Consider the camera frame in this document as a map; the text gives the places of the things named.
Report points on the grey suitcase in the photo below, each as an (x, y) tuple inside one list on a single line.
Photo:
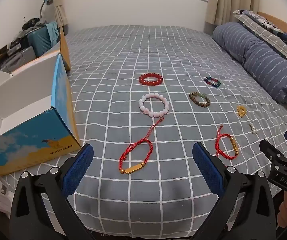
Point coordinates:
[(18, 57)]

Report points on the blue and yellow cardboard box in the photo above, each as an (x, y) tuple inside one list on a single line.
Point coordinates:
[(33, 140)]

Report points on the narrow beige curtain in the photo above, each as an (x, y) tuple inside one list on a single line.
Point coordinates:
[(59, 12)]

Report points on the teal suitcase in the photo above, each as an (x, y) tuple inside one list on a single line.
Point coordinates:
[(41, 42)]

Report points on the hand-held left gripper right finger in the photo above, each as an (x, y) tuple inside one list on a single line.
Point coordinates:
[(206, 166)]

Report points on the teal cloth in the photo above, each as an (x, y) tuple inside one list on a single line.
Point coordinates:
[(52, 30)]

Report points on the grey plaid quilt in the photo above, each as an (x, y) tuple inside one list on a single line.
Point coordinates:
[(263, 27)]

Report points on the grey checked bed sheet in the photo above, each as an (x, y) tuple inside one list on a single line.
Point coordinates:
[(143, 42)]

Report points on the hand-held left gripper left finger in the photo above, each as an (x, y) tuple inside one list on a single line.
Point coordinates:
[(78, 166)]

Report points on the wide beige curtain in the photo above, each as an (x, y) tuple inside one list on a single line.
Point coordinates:
[(223, 0)]

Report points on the blue striped bolster pillow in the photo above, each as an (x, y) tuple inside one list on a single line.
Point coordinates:
[(258, 52)]

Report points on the wooden headboard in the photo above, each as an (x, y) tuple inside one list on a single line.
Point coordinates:
[(281, 21)]

